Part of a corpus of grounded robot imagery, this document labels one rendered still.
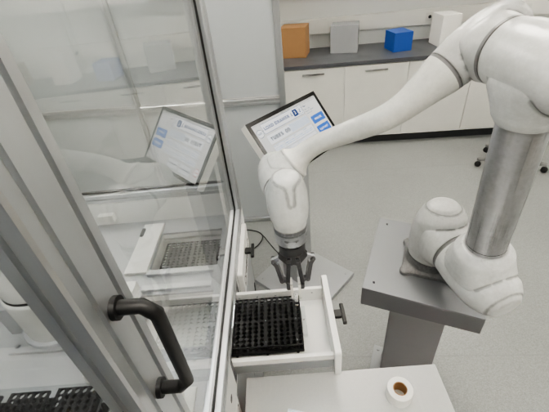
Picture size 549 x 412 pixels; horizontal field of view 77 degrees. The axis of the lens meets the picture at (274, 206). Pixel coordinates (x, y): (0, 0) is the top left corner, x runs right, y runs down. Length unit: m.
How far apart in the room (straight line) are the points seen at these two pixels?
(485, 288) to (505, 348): 1.27
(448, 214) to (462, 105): 3.07
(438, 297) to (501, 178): 0.54
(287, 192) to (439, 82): 0.41
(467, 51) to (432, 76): 0.07
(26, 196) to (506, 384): 2.16
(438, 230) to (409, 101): 0.48
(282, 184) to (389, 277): 0.64
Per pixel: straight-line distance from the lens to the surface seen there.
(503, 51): 0.80
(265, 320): 1.13
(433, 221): 1.19
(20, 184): 0.31
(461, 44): 0.87
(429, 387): 1.22
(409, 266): 1.34
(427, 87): 0.86
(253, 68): 2.39
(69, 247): 0.34
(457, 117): 4.23
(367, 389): 1.18
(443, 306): 1.29
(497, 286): 1.10
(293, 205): 0.84
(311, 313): 1.22
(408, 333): 1.58
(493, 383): 2.22
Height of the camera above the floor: 1.81
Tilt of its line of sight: 36 degrees down
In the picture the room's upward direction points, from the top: 6 degrees counter-clockwise
